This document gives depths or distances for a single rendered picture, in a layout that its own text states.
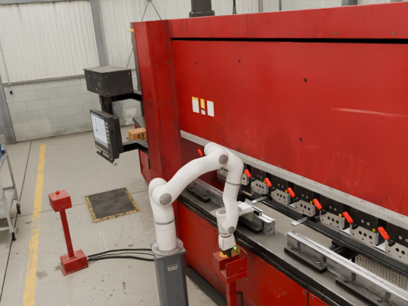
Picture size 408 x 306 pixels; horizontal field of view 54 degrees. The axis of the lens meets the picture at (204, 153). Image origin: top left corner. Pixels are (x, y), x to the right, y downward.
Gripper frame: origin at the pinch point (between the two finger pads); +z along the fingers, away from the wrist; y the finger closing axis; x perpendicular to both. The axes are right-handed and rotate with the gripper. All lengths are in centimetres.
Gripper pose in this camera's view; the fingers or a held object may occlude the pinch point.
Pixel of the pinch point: (229, 254)
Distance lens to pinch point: 267.0
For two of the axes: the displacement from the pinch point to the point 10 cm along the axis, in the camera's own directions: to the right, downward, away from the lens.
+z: 1.5, 9.2, 3.5
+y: -9.0, 2.8, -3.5
